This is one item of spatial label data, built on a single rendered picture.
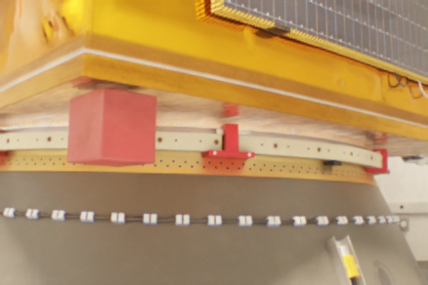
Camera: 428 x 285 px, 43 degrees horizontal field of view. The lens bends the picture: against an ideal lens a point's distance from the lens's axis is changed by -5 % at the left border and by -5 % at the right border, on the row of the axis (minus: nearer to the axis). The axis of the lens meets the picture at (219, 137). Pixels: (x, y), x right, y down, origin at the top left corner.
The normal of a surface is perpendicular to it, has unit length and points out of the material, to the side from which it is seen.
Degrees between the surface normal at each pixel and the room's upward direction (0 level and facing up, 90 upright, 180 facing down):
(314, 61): 90
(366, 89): 100
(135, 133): 90
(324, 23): 90
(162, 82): 90
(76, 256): 62
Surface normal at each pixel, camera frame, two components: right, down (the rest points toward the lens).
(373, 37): 0.66, -0.09
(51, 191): -0.22, -0.58
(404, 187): -0.74, -0.11
